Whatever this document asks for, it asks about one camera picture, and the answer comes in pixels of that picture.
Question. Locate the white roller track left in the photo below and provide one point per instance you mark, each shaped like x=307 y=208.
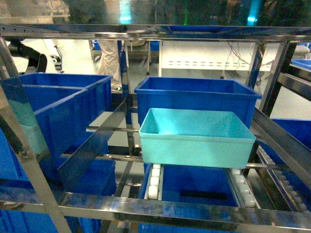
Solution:
x=154 y=185

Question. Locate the white roller track right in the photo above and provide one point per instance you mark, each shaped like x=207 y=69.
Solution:
x=242 y=189

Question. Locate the blue bin lower shelf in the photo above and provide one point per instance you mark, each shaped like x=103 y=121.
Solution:
x=198 y=185

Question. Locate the white roller track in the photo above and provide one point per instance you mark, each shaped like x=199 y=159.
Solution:
x=154 y=185
x=242 y=189

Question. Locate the stainless steel shelf rack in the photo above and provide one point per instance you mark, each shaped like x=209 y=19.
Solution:
x=60 y=204

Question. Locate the blue bin behind teal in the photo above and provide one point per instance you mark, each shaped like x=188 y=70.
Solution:
x=196 y=94

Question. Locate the blue bin left shelf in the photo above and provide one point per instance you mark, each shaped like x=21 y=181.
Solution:
x=55 y=109

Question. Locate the teal plastic bin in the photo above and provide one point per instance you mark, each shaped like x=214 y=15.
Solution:
x=195 y=138

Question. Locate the blue bin shelf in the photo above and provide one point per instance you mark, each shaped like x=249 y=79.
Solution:
x=55 y=109
x=198 y=185

